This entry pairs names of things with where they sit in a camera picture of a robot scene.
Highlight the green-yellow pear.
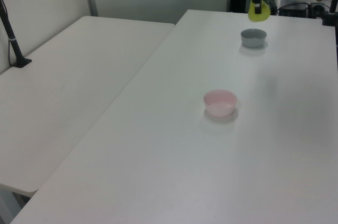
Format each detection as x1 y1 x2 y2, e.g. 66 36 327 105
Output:
247 0 271 23

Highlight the grey plastic bowl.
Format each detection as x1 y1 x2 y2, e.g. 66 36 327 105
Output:
240 29 268 49

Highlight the pink plastic bowl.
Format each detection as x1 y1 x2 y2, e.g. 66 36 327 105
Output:
203 89 238 118

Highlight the black electronics box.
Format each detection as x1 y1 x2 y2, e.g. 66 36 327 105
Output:
276 0 310 18

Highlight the white side table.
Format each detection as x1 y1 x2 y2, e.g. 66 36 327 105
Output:
0 15 176 223

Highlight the black camera stand with clamp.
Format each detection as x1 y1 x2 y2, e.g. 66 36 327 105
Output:
321 0 338 27

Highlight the black camera stand with white tie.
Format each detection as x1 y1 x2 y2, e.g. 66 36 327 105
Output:
0 0 33 70

